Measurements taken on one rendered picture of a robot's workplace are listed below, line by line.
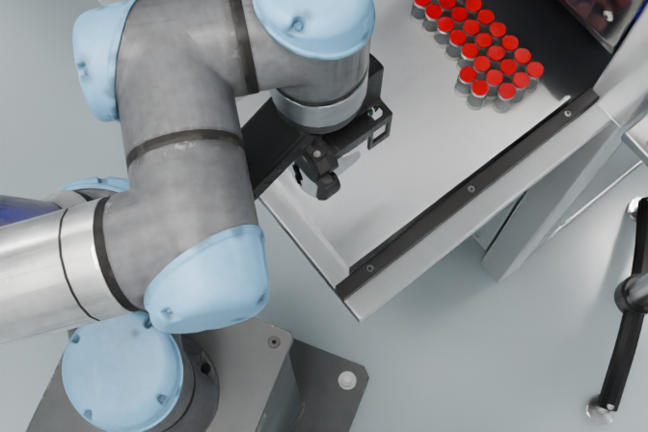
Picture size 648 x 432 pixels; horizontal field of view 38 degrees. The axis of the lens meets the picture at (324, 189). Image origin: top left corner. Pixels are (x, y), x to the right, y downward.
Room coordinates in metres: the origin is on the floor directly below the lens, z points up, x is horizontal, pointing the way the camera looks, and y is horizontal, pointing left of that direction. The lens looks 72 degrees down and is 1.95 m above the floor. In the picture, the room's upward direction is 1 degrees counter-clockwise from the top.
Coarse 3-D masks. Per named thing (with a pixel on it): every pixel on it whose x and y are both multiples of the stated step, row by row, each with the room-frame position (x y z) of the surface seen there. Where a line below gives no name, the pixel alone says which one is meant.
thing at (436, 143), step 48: (384, 0) 0.61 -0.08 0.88; (384, 48) 0.54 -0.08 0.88; (432, 48) 0.54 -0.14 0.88; (240, 96) 0.47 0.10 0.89; (384, 96) 0.47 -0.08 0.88; (432, 96) 0.47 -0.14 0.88; (528, 96) 0.47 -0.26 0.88; (384, 144) 0.41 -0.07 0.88; (432, 144) 0.41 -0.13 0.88; (480, 144) 0.41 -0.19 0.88; (288, 192) 0.34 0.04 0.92; (384, 192) 0.35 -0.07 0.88; (432, 192) 0.35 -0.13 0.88; (336, 240) 0.29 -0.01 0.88; (384, 240) 0.28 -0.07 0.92
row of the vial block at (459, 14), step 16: (432, 0) 0.59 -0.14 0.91; (448, 0) 0.58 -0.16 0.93; (448, 16) 0.57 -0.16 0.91; (464, 16) 0.56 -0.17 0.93; (464, 32) 0.54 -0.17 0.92; (480, 48) 0.52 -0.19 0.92; (496, 48) 0.51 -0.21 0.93; (496, 64) 0.50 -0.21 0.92; (512, 64) 0.49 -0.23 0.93; (512, 80) 0.47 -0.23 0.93; (528, 80) 0.47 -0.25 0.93
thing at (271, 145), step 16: (256, 112) 0.30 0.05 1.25; (272, 112) 0.29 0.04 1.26; (256, 128) 0.28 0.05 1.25; (272, 128) 0.28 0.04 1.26; (288, 128) 0.28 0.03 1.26; (256, 144) 0.27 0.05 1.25; (272, 144) 0.27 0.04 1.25; (288, 144) 0.27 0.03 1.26; (304, 144) 0.27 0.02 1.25; (256, 160) 0.26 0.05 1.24; (272, 160) 0.26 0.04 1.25; (288, 160) 0.26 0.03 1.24; (256, 176) 0.25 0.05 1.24; (272, 176) 0.25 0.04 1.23; (256, 192) 0.24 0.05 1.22
